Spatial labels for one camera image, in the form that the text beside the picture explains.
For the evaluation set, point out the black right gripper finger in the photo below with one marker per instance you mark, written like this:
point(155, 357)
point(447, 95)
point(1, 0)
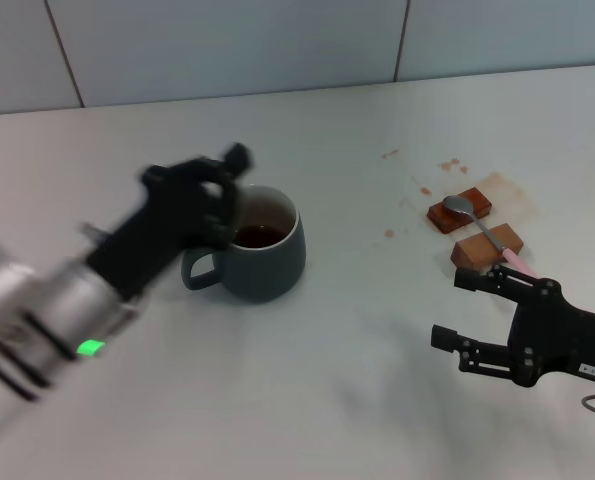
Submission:
point(487, 357)
point(507, 287)

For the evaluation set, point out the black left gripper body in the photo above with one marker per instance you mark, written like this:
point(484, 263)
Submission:
point(147, 240)

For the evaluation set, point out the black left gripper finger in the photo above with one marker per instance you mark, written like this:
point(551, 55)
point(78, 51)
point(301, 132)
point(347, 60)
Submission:
point(219, 230)
point(237, 157)

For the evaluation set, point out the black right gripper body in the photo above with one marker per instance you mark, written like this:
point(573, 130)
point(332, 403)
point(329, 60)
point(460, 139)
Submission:
point(572, 340)

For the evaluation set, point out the dark coffee liquid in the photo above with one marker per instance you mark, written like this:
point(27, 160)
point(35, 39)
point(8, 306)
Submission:
point(259, 236)

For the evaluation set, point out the dark grey ceramic mug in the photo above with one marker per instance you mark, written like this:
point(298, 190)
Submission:
point(272, 272)

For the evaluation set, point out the light wooden block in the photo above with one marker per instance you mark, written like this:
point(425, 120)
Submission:
point(477, 252)

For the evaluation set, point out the grey metal plug connector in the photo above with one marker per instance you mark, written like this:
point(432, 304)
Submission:
point(93, 234)

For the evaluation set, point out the dark wet wooden block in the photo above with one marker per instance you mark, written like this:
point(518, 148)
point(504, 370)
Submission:
point(449, 220)

